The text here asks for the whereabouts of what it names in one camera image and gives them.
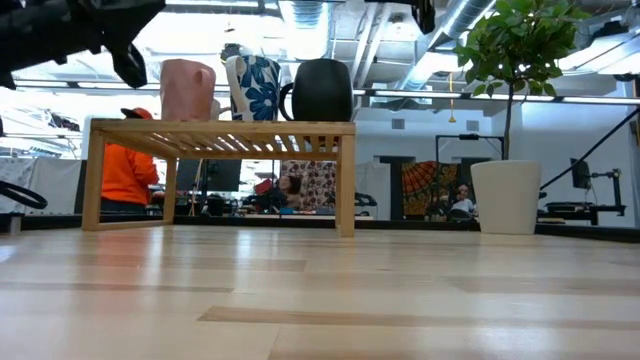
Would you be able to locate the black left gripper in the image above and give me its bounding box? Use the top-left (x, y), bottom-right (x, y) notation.
top-left (0, 0), bottom-right (167, 91)

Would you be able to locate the orange patterned tapestry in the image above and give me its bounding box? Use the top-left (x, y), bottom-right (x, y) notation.
top-left (401, 160), bottom-right (460, 218)

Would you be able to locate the green leafy plant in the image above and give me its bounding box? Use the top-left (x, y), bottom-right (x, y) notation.
top-left (453, 0), bottom-right (592, 162)

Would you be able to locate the person in orange top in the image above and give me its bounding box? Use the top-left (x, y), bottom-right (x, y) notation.
top-left (99, 106), bottom-right (161, 215)

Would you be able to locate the round patterned cloth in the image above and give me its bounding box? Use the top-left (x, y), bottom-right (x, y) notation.
top-left (278, 159), bottom-right (338, 212)

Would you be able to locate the black cable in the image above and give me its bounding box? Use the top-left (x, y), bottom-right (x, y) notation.
top-left (538, 106), bottom-right (640, 192)
top-left (0, 179), bottom-right (49, 211)

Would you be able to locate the black monitor on arm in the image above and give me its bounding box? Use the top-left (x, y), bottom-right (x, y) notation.
top-left (570, 157), bottom-right (626, 206)

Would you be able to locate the white plant pot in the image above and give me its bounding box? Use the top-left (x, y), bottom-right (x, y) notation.
top-left (469, 159), bottom-right (543, 236)

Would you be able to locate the seated person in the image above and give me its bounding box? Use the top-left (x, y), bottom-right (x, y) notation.
top-left (259, 174), bottom-right (303, 211)

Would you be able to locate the white blue floral mug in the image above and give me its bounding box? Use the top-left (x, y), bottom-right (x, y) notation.
top-left (224, 54), bottom-right (283, 123)

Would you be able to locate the black low bench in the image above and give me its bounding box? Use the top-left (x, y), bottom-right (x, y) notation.
top-left (537, 200), bottom-right (628, 227)

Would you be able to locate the wooden slatted rack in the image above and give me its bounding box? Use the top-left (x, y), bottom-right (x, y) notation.
top-left (80, 117), bottom-right (358, 239)

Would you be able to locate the silver ceiling duct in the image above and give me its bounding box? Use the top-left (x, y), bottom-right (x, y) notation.
top-left (398, 0), bottom-right (497, 92)
top-left (276, 0), bottom-right (335, 61)

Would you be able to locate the black monitor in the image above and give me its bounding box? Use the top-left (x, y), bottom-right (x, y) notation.
top-left (175, 158), bottom-right (243, 193)

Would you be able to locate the black metal stand frame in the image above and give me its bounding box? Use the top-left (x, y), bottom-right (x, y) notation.
top-left (434, 133), bottom-right (506, 165)

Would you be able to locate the black aluminium cross bar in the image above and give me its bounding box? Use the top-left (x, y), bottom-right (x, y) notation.
top-left (0, 212), bottom-right (640, 245)

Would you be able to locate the black round mug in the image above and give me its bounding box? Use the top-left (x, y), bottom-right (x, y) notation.
top-left (278, 57), bottom-right (355, 123)

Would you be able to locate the pink faceted mug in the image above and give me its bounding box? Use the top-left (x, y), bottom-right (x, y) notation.
top-left (159, 58), bottom-right (218, 123)

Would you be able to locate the ceiling light strip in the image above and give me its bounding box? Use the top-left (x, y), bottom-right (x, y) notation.
top-left (352, 87), bottom-right (640, 107)

